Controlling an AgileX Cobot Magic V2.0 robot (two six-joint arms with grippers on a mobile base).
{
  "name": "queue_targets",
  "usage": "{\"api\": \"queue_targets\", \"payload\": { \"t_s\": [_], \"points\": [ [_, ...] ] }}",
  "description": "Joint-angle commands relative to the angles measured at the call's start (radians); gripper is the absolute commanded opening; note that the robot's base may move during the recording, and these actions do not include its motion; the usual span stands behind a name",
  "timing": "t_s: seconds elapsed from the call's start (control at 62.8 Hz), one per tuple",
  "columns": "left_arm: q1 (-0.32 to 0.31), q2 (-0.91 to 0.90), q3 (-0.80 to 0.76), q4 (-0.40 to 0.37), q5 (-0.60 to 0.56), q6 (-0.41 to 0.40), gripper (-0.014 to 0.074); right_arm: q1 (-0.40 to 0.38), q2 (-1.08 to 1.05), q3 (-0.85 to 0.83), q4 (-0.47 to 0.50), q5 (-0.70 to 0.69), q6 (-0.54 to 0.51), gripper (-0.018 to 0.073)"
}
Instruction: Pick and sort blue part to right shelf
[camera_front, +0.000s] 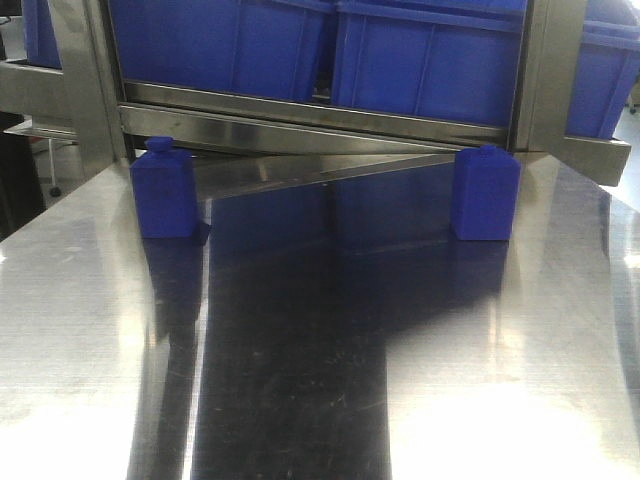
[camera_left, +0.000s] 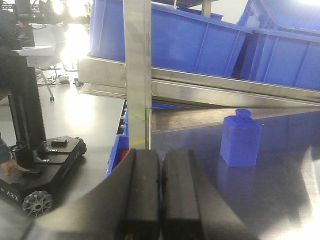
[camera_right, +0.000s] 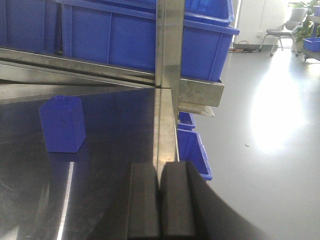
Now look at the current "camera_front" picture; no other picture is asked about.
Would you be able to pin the blue plastic bin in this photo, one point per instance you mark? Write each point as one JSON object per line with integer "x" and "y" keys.
{"x": 261, "y": 48}
{"x": 452, "y": 62}

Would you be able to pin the blue plastic bin left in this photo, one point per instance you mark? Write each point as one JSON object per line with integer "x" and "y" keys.
{"x": 261, "y": 48}

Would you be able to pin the blue bin far right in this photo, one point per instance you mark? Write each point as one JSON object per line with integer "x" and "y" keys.
{"x": 607, "y": 68}

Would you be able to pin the blue plastic bin right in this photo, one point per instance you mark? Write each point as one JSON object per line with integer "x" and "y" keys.
{"x": 452, "y": 62}

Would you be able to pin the blue bottle-shaped part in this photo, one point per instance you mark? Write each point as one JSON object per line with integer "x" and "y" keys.
{"x": 164, "y": 190}
{"x": 484, "y": 194}

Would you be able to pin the blue bin far left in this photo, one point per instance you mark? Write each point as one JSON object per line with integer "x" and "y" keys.
{"x": 40, "y": 43}

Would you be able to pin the stainless steel shelf frame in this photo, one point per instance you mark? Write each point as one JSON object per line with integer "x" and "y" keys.
{"x": 87, "y": 100}

